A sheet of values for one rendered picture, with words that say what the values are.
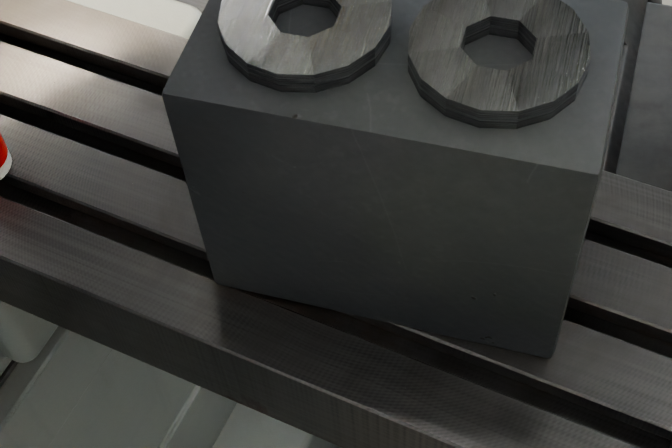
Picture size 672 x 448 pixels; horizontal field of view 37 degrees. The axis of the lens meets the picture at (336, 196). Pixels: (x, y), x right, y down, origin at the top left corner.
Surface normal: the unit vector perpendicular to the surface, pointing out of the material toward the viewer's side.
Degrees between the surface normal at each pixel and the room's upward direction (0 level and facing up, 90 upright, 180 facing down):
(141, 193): 0
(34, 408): 90
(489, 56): 0
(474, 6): 0
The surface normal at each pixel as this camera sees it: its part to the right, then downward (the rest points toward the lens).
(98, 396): 0.90, 0.32
